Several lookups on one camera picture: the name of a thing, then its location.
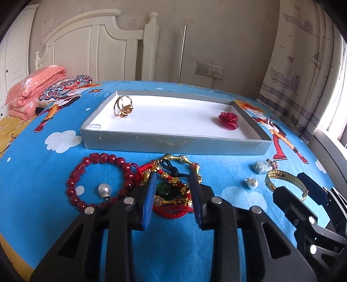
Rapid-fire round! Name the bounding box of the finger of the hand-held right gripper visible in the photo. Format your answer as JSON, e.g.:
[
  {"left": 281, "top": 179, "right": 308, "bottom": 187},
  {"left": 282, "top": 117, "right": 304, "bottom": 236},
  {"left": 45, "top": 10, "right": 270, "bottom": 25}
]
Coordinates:
[
  {"left": 297, "top": 173, "right": 347, "bottom": 236},
  {"left": 272, "top": 187, "right": 347, "bottom": 274}
]

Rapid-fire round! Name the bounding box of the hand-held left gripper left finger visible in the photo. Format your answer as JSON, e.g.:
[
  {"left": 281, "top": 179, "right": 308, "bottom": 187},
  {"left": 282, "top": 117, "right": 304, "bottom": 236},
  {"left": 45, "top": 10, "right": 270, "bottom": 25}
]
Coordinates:
[{"left": 30, "top": 172, "right": 158, "bottom": 282}]

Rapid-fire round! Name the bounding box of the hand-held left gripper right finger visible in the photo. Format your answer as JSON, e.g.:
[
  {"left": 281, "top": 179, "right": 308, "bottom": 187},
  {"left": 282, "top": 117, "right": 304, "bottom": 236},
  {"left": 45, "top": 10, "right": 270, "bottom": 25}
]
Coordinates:
[{"left": 188, "top": 167, "right": 318, "bottom": 282}]

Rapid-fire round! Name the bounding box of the green pendant with black cord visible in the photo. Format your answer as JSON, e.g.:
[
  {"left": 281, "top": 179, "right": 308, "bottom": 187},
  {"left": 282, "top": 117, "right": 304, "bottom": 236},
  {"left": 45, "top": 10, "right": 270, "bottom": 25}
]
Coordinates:
[{"left": 154, "top": 158, "right": 192, "bottom": 200}]

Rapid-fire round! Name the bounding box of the red cord bracelet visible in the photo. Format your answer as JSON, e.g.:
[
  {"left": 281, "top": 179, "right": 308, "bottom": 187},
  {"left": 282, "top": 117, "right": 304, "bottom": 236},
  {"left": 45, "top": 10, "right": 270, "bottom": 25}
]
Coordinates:
[{"left": 134, "top": 160, "right": 194, "bottom": 217}]

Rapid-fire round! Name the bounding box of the gold bangle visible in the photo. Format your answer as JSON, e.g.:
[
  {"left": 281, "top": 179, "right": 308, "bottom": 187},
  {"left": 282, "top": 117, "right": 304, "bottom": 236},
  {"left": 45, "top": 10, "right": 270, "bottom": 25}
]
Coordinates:
[{"left": 265, "top": 170, "right": 309, "bottom": 202}]

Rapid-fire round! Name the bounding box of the gold bamboo bracelet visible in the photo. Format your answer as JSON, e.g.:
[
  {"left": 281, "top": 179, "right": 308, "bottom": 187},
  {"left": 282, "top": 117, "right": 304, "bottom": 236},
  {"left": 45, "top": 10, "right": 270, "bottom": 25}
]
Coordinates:
[{"left": 160, "top": 154, "right": 202, "bottom": 187}]

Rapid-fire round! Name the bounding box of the pale blue and pink charm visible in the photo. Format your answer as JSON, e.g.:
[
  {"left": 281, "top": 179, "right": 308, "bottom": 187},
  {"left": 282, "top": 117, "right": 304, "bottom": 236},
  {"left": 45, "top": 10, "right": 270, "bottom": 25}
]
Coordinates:
[{"left": 253, "top": 159, "right": 280, "bottom": 173}]

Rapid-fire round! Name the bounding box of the red bead bracelet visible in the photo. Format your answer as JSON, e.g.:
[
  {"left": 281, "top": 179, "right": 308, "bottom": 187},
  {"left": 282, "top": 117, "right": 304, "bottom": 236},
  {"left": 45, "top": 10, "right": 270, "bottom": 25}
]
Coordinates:
[{"left": 66, "top": 153, "right": 141, "bottom": 209}]

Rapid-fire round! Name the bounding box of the grey cardboard tray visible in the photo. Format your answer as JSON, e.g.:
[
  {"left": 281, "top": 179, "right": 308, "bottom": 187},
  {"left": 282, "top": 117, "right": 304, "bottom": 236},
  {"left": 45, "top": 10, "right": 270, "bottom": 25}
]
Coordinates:
[{"left": 80, "top": 90, "right": 272, "bottom": 156}]

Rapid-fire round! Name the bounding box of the white window sill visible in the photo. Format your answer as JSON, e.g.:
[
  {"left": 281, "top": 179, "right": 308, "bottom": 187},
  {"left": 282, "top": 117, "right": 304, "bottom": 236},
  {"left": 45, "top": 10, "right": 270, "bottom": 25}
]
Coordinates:
[{"left": 308, "top": 126, "right": 347, "bottom": 196}]

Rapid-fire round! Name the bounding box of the red rose brooch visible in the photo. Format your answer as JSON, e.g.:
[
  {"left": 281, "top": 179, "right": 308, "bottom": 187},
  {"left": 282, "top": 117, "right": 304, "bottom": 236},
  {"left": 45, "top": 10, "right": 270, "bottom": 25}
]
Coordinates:
[{"left": 218, "top": 111, "right": 240, "bottom": 130}]

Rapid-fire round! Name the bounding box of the blue cartoon bedsheet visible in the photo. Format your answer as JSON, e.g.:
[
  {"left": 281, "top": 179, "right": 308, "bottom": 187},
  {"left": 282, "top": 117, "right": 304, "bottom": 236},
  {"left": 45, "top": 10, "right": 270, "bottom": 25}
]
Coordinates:
[{"left": 0, "top": 80, "right": 347, "bottom": 282}]

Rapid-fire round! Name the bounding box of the ship print curtain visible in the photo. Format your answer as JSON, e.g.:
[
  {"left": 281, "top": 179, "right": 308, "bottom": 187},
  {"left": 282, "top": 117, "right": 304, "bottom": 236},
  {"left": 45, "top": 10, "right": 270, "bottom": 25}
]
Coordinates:
[{"left": 256, "top": 0, "right": 347, "bottom": 141}]

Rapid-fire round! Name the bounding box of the patterned pillow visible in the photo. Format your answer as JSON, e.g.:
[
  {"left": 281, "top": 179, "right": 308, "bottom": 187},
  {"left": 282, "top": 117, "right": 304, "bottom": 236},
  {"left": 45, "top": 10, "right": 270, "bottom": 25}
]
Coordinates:
[{"left": 38, "top": 75, "right": 93, "bottom": 107}]

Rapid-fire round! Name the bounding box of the metal pole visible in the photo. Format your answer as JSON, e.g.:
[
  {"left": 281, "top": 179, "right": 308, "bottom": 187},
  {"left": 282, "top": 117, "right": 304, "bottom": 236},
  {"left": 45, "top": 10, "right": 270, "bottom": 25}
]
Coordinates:
[{"left": 177, "top": 26, "right": 187, "bottom": 83}]

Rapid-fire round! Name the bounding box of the yellow bedsheet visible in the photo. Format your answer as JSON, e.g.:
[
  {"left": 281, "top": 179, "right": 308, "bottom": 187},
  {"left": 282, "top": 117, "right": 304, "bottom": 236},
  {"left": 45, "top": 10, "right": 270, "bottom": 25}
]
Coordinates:
[{"left": 0, "top": 114, "right": 37, "bottom": 160}]

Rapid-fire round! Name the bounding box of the pink folded quilt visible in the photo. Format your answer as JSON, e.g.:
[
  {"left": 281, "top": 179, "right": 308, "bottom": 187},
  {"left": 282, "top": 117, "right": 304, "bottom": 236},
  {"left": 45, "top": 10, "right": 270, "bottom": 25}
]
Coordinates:
[{"left": 6, "top": 65, "right": 67, "bottom": 121}]

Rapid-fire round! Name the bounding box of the white bed headboard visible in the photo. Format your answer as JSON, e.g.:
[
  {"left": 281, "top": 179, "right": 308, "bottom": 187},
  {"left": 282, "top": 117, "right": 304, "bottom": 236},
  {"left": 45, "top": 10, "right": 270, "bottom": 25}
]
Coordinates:
[{"left": 35, "top": 9, "right": 159, "bottom": 81}]

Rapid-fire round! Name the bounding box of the white wardrobe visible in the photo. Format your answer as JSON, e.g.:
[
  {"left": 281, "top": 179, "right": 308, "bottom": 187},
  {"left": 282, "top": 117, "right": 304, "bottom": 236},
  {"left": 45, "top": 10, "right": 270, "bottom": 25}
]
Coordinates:
[{"left": 0, "top": 4, "right": 40, "bottom": 116}]

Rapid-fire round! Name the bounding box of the gold ring clip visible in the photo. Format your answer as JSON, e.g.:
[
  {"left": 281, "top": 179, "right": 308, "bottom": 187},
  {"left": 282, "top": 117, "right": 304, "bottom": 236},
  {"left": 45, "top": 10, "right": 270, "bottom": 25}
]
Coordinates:
[{"left": 113, "top": 96, "right": 134, "bottom": 118}]

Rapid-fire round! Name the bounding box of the wall switch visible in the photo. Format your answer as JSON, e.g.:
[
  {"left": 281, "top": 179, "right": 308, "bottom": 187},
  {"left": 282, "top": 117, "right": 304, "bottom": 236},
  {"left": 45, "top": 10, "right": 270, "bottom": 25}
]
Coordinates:
[{"left": 196, "top": 61, "right": 212, "bottom": 76}]

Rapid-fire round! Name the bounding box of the wall socket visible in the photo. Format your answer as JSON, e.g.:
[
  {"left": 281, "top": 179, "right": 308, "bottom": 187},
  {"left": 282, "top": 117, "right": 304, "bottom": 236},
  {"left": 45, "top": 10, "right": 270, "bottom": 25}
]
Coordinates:
[{"left": 210, "top": 64, "right": 224, "bottom": 80}]

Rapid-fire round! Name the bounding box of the paper wall notice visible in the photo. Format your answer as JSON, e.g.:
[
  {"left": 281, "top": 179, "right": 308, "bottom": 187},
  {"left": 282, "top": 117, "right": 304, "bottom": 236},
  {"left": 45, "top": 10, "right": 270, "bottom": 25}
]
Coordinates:
[{"left": 42, "top": 16, "right": 55, "bottom": 44}]

